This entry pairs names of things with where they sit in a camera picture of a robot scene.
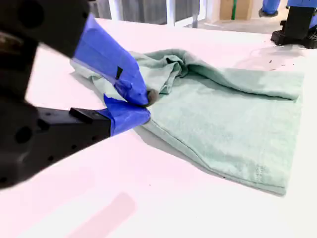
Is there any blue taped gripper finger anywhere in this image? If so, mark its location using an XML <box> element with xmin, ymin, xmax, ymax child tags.
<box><xmin>258</xmin><ymin>0</ymin><xmax>282</xmax><ymax>17</ymax></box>

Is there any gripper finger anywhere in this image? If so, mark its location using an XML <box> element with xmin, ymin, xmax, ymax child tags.
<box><xmin>0</xmin><ymin>0</ymin><xmax>159</xmax><ymax>108</ymax></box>
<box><xmin>0</xmin><ymin>95</ymin><xmax>151</xmax><ymax>190</ymax></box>

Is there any pale green T-shirt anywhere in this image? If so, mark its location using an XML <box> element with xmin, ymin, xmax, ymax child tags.
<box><xmin>70</xmin><ymin>49</ymin><xmax>305</xmax><ymax>196</ymax></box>

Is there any brown cardboard box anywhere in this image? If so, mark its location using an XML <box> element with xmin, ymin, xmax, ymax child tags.
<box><xmin>219</xmin><ymin>0</ymin><xmax>253</xmax><ymax>20</ymax></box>

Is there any white metal frame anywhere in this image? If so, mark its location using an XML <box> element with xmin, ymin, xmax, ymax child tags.
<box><xmin>108</xmin><ymin>0</ymin><xmax>208</xmax><ymax>28</ymax></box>

